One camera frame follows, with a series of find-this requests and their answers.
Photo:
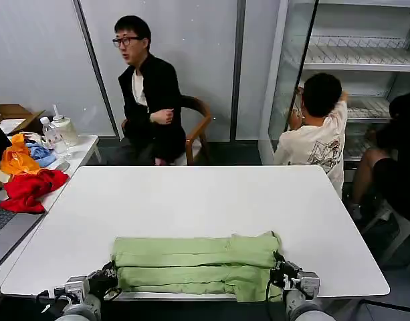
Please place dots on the white round stool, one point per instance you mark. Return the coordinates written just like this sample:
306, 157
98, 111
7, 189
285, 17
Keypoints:
397, 230

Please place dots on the clear plastic water bottle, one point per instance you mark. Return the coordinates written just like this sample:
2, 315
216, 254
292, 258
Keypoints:
52, 135

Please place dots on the person in black jacket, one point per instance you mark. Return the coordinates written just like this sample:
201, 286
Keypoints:
151, 100

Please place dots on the brown wooden chair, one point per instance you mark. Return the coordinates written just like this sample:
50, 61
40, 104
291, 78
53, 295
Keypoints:
199, 120

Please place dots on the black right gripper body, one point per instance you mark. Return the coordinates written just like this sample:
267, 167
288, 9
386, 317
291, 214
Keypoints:
285, 275

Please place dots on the light green shirt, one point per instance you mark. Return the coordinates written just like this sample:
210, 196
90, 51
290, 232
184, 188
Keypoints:
194, 264

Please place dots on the white glass-door display cabinet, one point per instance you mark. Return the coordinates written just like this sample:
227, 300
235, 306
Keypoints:
355, 53

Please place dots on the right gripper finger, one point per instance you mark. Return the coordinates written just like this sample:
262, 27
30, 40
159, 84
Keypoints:
279, 261

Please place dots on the person's right hand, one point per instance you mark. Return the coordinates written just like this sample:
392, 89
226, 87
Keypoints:
162, 116

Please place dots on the orange cloth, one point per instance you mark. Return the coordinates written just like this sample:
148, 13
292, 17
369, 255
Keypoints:
17, 160

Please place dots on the red cloth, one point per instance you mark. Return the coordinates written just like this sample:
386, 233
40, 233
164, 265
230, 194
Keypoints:
30, 190

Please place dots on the grey laptop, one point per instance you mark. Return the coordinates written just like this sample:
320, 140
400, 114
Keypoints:
5, 230

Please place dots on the white side table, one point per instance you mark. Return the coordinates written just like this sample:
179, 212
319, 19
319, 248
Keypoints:
81, 150

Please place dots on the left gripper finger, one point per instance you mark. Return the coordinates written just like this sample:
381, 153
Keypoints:
111, 269

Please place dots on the cream white jug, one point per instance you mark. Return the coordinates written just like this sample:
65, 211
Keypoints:
67, 128

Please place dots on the light blue cloth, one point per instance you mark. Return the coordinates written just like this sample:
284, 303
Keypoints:
40, 154

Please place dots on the person in cream printed shirt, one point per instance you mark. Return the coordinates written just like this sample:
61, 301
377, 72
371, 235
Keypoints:
320, 140

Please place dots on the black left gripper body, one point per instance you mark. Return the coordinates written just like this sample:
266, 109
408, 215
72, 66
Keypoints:
102, 282

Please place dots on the person in black clothes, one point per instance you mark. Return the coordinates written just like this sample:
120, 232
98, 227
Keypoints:
395, 167

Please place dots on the small grey computer mouse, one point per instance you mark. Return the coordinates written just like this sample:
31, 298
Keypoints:
64, 166

